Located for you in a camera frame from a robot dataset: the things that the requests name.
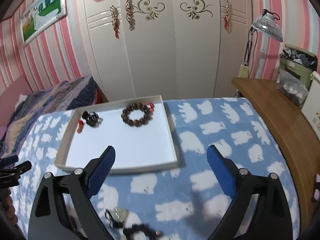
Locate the brown wooden bead bracelet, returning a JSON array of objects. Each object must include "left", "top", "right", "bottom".
[{"left": 120, "top": 102, "right": 153, "bottom": 127}]

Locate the green storage bag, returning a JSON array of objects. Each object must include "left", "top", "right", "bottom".
[{"left": 277, "top": 44, "right": 318, "bottom": 108}]

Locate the wall power socket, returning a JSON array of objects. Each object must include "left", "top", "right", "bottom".
[{"left": 238, "top": 64, "right": 250, "bottom": 78}]

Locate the black hair claw clip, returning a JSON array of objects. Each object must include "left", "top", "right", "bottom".
[{"left": 81, "top": 111, "right": 103, "bottom": 127}]

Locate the white wardrobe with ornaments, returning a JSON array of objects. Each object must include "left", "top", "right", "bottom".
[{"left": 65, "top": 0, "right": 256, "bottom": 103}]

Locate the black scrunchie hair tie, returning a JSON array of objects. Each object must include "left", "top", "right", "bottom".
[{"left": 122, "top": 223, "right": 163, "bottom": 240}]

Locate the red knot orange gourd charm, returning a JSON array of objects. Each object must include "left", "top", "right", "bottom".
[{"left": 76, "top": 119, "right": 84, "bottom": 134}]

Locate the jade pendant black cord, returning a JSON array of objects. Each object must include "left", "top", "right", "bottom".
[{"left": 104, "top": 207, "right": 131, "bottom": 229}]

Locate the white shallow tray box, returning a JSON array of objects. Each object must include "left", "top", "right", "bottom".
[{"left": 54, "top": 95, "right": 178, "bottom": 174}]

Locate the person's left hand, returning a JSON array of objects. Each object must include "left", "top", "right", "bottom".
[{"left": 1, "top": 189, "right": 18, "bottom": 231}]

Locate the framed wedding picture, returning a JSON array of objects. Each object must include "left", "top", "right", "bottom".
[{"left": 20, "top": 0, "right": 67, "bottom": 45}]

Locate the wooden desk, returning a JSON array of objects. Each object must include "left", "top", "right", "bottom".
[{"left": 232, "top": 77, "right": 319, "bottom": 229}]

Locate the striped purple blue quilt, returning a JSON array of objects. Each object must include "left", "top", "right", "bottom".
[{"left": 1, "top": 76, "right": 97, "bottom": 158}]

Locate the silver heat lamp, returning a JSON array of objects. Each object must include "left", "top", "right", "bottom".
[{"left": 243, "top": 9, "right": 283, "bottom": 67}]

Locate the white bear printed box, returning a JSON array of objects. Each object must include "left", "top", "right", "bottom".
[{"left": 302, "top": 72, "right": 320, "bottom": 139}]

